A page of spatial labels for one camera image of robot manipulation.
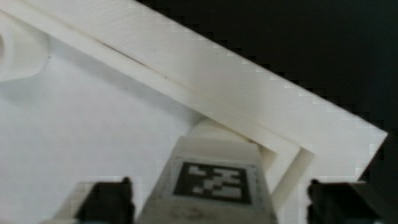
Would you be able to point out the white front fence wall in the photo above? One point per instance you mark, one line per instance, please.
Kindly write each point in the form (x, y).
(224, 86)

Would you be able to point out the white square tabletop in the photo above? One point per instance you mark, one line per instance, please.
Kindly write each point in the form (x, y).
(89, 124)

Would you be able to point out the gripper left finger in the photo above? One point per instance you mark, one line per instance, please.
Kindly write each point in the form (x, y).
(107, 207)

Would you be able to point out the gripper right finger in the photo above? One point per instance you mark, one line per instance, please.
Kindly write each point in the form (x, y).
(338, 206)

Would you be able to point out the white leg with tag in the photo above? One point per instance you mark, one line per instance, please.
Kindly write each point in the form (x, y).
(210, 191)

